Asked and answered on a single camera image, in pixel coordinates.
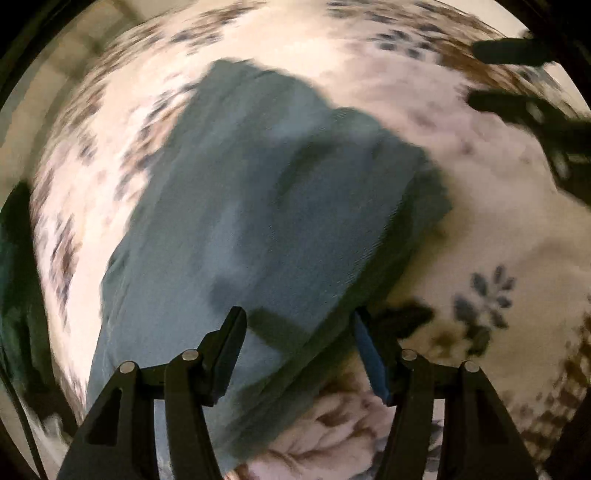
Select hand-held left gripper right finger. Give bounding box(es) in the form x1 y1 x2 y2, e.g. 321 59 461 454
353 306 539 480

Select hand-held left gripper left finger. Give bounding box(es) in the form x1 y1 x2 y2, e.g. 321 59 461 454
57 305 249 480

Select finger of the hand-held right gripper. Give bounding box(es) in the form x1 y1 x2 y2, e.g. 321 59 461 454
466 89 579 137
473 37 557 66

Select blue denim pants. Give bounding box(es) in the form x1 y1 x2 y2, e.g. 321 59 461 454
85 58 454 476

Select floral printed blanket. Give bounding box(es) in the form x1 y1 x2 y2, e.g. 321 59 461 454
28 0 591 480

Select dark teal cloth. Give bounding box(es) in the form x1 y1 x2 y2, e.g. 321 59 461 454
0 181 70 432

